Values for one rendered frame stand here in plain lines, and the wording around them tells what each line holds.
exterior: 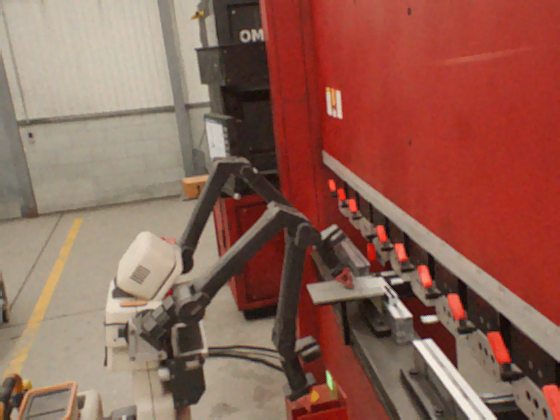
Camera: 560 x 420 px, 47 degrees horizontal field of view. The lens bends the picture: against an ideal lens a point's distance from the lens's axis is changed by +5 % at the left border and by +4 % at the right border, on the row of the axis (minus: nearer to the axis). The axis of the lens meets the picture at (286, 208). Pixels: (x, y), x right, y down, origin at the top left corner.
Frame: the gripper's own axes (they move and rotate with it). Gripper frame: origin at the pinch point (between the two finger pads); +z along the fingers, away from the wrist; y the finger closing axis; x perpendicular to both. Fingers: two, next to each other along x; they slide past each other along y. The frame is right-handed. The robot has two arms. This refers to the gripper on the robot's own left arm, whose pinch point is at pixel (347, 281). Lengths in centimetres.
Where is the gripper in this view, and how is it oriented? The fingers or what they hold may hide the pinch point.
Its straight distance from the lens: 240.6
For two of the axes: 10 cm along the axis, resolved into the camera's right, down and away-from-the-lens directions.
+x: -8.0, 6.1, 0.4
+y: -1.4, -2.5, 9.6
